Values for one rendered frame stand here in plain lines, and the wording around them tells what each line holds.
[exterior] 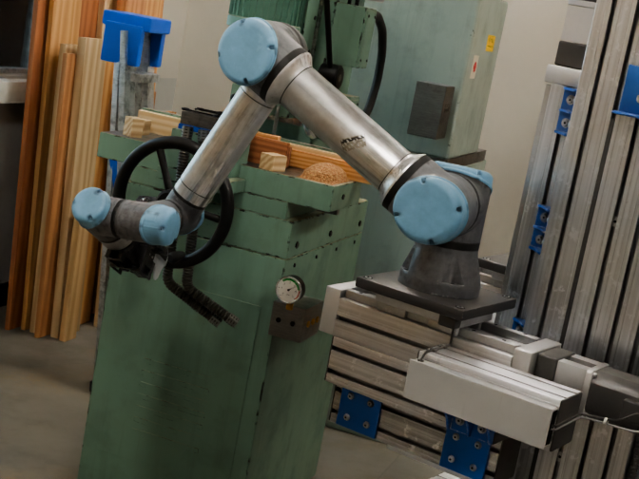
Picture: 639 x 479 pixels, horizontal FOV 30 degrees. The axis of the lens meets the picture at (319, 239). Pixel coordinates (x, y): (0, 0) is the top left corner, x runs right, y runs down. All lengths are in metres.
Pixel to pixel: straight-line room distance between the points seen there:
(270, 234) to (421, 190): 0.80
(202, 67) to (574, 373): 3.60
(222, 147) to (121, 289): 0.72
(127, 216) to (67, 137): 1.93
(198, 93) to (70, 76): 1.40
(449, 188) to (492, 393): 0.34
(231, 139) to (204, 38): 3.15
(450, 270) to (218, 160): 0.50
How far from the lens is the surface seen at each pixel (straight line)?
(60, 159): 4.14
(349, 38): 2.99
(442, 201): 1.98
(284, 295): 2.65
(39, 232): 4.27
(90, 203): 2.26
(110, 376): 2.96
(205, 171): 2.30
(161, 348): 2.88
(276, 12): 2.80
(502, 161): 5.02
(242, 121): 2.27
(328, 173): 2.68
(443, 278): 2.13
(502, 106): 5.01
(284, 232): 2.70
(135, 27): 3.63
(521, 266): 2.33
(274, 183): 2.70
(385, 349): 2.20
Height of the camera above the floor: 1.27
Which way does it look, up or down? 11 degrees down
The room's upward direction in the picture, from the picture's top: 11 degrees clockwise
